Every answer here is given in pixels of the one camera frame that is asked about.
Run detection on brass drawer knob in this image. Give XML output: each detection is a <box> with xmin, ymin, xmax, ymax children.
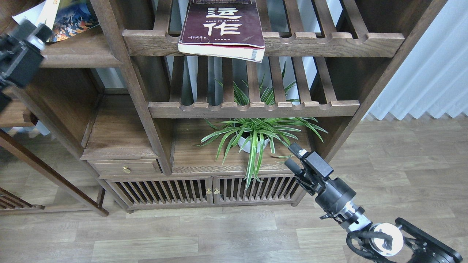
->
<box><xmin>122</xmin><ymin>166</ymin><xmax>131</xmax><ymax>174</ymax></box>

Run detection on colourful cover paperback book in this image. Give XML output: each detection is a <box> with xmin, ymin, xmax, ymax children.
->
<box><xmin>36</xmin><ymin>0</ymin><xmax>99</xmax><ymax>43</ymax></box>

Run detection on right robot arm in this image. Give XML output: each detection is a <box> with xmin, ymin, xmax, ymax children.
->
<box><xmin>285</xmin><ymin>143</ymin><xmax>463</xmax><ymax>263</ymax></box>

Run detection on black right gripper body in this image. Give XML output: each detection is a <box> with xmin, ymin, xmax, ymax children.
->
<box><xmin>315</xmin><ymin>178</ymin><xmax>356</xmax><ymax>216</ymax></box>

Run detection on white curtain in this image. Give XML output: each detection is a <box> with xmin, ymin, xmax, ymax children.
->
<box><xmin>366</xmin><ymin>0</ymin><xmax>468</xmax><ymax>120</ymax></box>

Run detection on white plant pot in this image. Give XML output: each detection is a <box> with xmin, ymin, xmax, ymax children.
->
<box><xmin>238</xmin><ymin>133</ymin><xmax>270</xmax><ymax>153</ymax></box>

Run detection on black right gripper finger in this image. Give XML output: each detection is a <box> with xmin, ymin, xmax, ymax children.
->
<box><xmin>288</xmin><ymin>143</ymin><xmax>334</xmax><ymax>186</ymax></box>

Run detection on dark wooden bookshelf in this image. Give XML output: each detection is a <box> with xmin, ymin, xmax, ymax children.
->
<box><xmin>13</xmin><ymin>0</ymin><xmax>446</xmax><ymax>213</ymax></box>

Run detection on yellow green book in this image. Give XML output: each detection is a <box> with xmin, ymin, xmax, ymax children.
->
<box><xmin>12</xmin><ymin>0</ymin><xmax>47</xmax><ymax>26</ymax></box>

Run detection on green spider plant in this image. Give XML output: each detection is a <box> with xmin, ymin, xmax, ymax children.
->
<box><xmin>194</xmin><ymin>62</ymin><xmax>328</xmax><ymax>188</ymax></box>

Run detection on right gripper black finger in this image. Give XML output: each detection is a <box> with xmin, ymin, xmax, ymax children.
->
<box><xmin>285</xmin><ymin>158</ymin><xmax>322</xmax><ymax>196</ymax></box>

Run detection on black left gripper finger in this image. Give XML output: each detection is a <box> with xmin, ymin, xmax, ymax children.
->
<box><xmin>0</xmin><ymin>19</ymin><xmax>53</xmax><ymax>89</ymax></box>

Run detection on maroon book white characters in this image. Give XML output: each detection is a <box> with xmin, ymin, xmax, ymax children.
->
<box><xmin>178</xmin><ymin>0</ymin><xmax>265</xmax><ymax>62</ymax></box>

